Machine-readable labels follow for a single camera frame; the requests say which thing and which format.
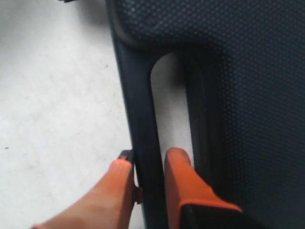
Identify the black plastic tool case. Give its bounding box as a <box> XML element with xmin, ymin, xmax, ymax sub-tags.
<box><xmin>106</xmin><ymin>0</ymin><xmax>305</xmax><ymax>229</ymax></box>

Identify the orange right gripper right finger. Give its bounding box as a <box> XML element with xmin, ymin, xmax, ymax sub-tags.
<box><xmin>164</xmin><ymin>148</ymin><xmax>242</xmax><ymax>229</ymax></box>

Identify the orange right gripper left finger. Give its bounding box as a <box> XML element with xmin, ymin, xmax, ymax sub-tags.
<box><xmin>33</xmin><ymin>150</ymin><xmax>142</xmax><ymax>229</ymax></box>

